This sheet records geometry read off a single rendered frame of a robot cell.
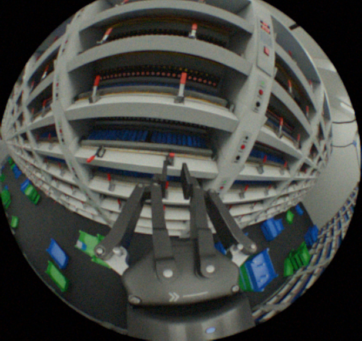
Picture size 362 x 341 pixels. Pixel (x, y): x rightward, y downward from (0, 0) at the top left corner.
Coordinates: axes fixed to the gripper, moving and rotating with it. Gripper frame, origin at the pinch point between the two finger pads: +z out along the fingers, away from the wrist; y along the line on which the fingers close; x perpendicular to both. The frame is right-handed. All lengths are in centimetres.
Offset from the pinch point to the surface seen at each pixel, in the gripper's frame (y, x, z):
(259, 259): 70, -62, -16
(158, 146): -4.9, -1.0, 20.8
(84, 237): -82, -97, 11
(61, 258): -107, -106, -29
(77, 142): -42.6, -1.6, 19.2
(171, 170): 0.7, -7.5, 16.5
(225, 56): 9.0, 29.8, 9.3
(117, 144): -20.4, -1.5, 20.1
